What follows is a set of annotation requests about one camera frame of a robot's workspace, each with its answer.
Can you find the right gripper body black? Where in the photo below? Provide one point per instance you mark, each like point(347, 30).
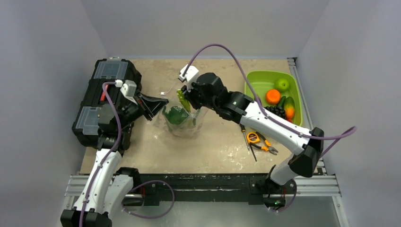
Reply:
point(190, 96)

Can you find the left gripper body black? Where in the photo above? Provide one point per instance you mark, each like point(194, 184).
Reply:
point(143, 108)

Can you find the green toy bok choy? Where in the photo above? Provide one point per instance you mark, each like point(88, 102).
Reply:
point(176, 115)

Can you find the clear zip top bag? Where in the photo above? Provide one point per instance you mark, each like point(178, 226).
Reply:
point(190, 128)

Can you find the toy leek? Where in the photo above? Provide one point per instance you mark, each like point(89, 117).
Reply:
point(184, 102)

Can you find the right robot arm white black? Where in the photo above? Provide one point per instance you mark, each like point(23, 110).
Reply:
point(242, 109)

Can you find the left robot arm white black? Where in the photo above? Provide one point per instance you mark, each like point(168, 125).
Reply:
point(106, 186)

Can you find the black yellow screwdriver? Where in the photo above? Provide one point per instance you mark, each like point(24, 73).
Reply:
point(243, 130)

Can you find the black plastic toolbox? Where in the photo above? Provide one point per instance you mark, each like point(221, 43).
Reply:
point(85, 126)

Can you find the yellow tape measure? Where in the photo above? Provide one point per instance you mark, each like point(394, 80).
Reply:
point(252, 138)

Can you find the green plastic basket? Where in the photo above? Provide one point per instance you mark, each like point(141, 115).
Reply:
point(263, 80)

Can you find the orange toy fruit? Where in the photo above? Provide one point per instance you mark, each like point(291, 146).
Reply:
point(272, 96)

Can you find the dark toy grapes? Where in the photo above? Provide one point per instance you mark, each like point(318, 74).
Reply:
point(279, 111)

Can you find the toy cucumber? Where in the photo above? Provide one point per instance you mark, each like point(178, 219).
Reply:
point(281, 102)

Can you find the green toy apple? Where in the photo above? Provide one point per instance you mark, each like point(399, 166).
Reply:
point(282, 85)

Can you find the toy mango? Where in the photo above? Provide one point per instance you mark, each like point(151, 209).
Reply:
point(289, 108)

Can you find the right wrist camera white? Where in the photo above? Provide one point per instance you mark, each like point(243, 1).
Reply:
point(190, 75)

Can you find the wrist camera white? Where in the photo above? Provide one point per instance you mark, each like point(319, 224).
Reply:
point(190, 75)
point(128, 89)

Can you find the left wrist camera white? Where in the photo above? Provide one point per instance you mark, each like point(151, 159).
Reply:
point(128, 89)

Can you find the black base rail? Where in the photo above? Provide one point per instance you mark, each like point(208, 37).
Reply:
point(253, 189)

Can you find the orange handled pliers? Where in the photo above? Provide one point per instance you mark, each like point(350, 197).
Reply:
point(262, 145)

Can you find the aluminium frame rail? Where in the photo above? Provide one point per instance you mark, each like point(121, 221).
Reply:
point(316, 186)

